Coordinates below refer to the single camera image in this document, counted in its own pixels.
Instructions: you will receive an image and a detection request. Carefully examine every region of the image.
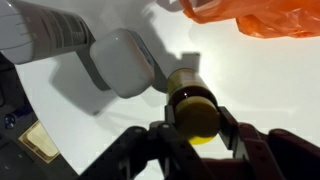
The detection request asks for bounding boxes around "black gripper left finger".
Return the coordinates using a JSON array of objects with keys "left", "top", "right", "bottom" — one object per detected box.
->
[{"left": 163, "top": 103, "right": 178, "bottom": 135}]

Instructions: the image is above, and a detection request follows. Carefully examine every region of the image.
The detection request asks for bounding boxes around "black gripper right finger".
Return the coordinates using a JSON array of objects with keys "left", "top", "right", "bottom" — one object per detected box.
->
[{"left": 216, "top": 105, "right": 240, "bottom": 152}]

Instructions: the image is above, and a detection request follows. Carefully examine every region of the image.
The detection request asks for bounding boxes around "brown medicine bottle yellow lid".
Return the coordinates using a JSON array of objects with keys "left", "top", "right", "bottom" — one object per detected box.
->
[{"left": 165, "top": 67, "right": 223, "bottom": 146}]

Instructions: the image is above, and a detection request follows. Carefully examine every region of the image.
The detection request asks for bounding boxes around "small white labelled bottle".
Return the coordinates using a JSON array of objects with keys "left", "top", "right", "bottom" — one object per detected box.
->
[{"left": 88, "top": 27, "right": 156, "bottom": 100}]

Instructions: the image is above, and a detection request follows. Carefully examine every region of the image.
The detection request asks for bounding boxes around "orange plastic bag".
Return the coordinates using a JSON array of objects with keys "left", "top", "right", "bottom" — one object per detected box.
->
[{"left": 177, "top": 0, "right": 320, "bottom": 40}]

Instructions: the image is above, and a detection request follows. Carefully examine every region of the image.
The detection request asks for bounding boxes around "white bottle with printed label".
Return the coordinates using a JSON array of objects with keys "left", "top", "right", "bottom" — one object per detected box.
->
[{"left": 0, "top": 0, "right": 97, "bottom": 66}]

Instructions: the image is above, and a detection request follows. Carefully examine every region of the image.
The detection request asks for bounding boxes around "blue bottle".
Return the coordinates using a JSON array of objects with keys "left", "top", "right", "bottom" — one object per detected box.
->
[{"left": 2, "top": 113, "right": 17, "bottom": 131}]

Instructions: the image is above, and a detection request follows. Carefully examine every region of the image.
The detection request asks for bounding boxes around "yellow floor plate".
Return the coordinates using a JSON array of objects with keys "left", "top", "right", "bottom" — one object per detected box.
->
[{"left": 17, "top": 120, "right": 61, "bottom": 165}]

